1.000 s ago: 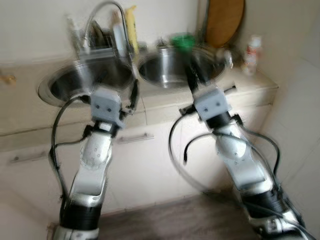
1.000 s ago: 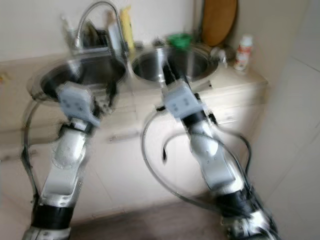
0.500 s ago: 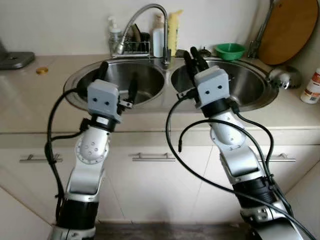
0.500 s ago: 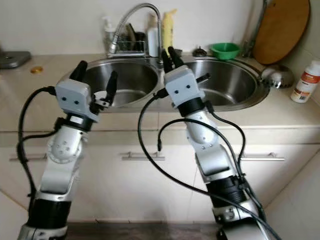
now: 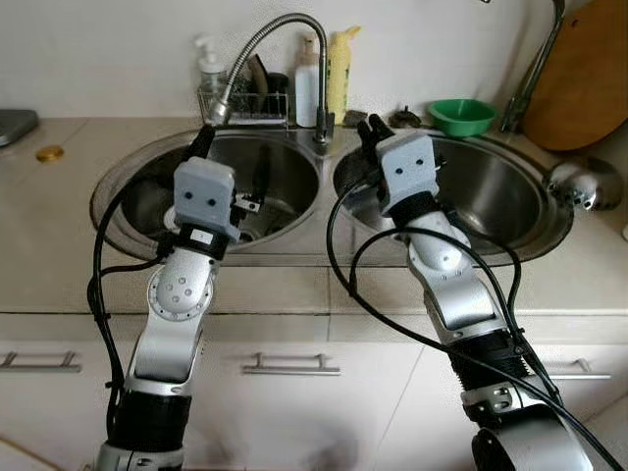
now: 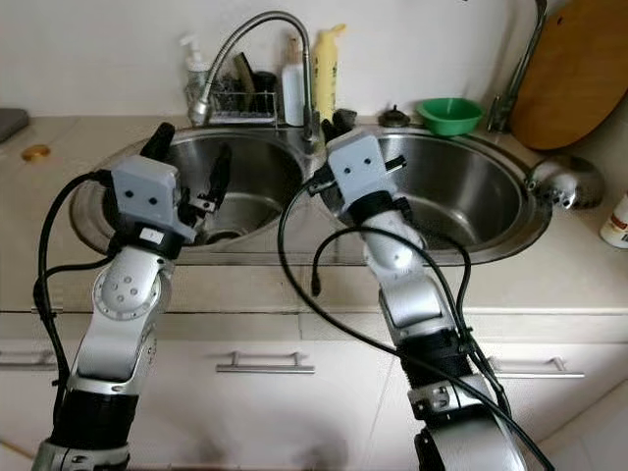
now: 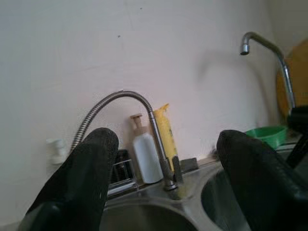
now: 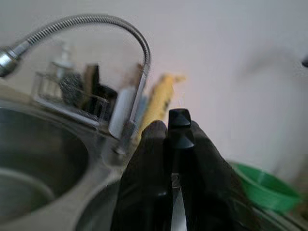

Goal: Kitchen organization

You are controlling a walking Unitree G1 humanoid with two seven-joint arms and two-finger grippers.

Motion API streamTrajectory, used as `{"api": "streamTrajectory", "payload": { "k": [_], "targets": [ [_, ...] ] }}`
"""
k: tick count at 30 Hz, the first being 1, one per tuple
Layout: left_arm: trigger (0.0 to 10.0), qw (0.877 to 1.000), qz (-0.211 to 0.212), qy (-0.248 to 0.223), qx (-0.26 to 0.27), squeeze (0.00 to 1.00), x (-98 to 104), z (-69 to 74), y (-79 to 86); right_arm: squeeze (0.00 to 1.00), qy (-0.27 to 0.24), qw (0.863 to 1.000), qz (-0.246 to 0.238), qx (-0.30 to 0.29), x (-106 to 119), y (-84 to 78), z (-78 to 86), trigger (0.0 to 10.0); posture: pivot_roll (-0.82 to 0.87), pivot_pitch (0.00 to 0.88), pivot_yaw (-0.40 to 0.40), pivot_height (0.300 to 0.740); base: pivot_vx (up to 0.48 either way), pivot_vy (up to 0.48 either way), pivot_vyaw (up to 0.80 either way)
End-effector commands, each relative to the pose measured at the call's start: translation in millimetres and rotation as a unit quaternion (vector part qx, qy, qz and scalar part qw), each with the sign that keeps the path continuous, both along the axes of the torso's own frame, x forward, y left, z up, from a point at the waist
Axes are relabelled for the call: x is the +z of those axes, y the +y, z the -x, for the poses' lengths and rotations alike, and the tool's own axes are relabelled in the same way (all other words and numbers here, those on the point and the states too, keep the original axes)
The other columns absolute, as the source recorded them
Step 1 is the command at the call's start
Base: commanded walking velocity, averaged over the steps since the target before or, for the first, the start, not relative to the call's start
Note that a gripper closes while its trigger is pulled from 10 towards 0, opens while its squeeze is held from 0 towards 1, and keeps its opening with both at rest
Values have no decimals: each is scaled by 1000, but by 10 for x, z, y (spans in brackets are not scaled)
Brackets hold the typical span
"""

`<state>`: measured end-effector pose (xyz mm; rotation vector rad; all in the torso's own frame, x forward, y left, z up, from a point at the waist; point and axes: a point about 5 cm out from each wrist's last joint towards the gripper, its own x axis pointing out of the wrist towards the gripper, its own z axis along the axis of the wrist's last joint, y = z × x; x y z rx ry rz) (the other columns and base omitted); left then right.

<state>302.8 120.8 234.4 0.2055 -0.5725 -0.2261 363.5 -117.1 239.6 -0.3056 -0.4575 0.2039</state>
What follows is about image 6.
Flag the yellow plastic bottle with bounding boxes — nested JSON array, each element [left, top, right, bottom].
[[312, 24, 347, 124]]

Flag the black sink plug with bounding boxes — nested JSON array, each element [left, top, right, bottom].
[[378, 104, 411, 128]]

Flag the green plastic bowl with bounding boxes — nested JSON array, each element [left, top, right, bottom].
[[414, 96, 485, 136]]

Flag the white labelled jar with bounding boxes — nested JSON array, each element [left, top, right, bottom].
[[600, 192, 628, 249]]

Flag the round wooden cutting board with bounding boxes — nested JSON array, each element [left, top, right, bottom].
[[510, 0, 628, 152]]

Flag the steel wire sink rack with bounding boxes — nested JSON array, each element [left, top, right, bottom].
[[184, 83, 278, 127]]

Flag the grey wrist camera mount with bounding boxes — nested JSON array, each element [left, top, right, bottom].
[[326, 132, 395, 212], [111, 157, 199, 244]]

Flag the steel gooseneck faucet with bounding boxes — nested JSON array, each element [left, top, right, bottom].
[[189, 11, 321, 150]]

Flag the stainless steel double sink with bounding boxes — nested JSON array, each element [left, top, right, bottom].
[[69, 123, 553, 266]]

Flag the clear pump soap bottle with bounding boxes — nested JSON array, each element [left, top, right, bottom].
[[180, 34, 213, 99]]

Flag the shiny round steel utensil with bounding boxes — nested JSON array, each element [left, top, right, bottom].
[[526, 154, 606, 211]]

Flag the small black cup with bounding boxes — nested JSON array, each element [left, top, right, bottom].
[[253, 71, 278, 97]]

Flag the white plastic bottle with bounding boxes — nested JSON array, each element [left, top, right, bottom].
[[281, 35, 307, 127]]

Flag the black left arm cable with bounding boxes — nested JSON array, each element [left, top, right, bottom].
[[31, 169, 119, 423]]

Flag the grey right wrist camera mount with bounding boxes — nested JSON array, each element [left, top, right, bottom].
[[326, 132, 395, 212]]

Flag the straight steel faucet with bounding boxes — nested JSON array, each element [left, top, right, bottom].
[[488, 0, 549, 133]]

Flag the steel cabinet handle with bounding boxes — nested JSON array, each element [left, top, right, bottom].
[[0, 348, 60, 372], [486, 355, 586, 380], [216, 350, 316, 375]]

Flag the white kitchen cabinet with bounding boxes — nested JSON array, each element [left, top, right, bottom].
[[0, 312, 628, 471]]

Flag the flat grey metal object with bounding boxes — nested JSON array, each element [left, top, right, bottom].
[[0, 106, 30, 145]]

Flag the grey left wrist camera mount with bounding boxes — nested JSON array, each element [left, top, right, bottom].
[[111, 157, 199, 244]]

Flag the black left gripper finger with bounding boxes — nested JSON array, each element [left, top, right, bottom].
[[140, 122, 179, 165], [206, 144, 236, 213]]

